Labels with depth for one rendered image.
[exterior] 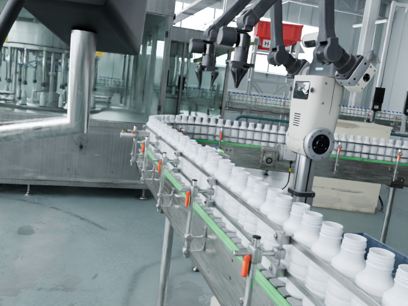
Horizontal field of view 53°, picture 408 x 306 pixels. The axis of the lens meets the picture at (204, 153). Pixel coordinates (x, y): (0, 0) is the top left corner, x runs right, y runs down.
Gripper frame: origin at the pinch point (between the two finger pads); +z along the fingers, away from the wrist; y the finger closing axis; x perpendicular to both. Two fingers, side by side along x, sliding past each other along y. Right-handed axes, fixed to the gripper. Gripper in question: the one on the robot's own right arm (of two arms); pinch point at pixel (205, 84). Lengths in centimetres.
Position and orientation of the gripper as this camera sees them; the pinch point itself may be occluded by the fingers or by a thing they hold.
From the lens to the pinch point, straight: 206.4
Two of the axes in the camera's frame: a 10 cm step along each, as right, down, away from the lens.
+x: 2.9, 1.9, -9.4
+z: -1.2, 9.8, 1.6
